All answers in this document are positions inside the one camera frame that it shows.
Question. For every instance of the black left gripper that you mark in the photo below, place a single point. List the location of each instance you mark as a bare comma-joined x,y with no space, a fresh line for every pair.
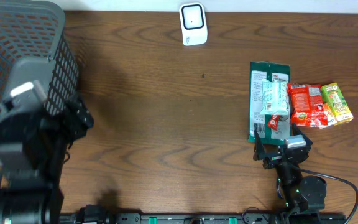
80,116

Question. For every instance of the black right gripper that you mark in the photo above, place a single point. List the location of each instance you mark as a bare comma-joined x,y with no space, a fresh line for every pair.
259,151

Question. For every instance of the slim red snack packet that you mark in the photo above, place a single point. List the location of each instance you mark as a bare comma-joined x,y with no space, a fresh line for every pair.
273,122

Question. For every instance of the red chips bag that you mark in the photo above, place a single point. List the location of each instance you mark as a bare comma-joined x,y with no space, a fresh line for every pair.
307,104

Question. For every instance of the light green wipes pack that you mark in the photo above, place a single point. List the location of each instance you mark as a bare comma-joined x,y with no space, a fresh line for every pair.
274,98

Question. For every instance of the orange tissue pack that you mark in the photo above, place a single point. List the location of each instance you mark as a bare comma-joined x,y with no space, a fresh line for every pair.
330,117

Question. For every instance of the green tea carton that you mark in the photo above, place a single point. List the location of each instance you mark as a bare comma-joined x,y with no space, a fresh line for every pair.
336,102

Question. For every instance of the green white glove package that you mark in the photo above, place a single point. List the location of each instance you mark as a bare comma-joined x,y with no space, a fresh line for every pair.
272,72

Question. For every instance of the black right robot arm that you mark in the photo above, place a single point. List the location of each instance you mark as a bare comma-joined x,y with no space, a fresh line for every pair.
302,194

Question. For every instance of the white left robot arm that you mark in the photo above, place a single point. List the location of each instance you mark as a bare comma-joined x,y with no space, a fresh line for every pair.
33,150

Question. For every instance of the grey plastic basket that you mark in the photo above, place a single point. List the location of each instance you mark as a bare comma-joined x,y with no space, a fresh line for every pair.
33,48

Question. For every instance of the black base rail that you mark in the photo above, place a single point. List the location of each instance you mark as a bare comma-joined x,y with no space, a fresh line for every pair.
96,214

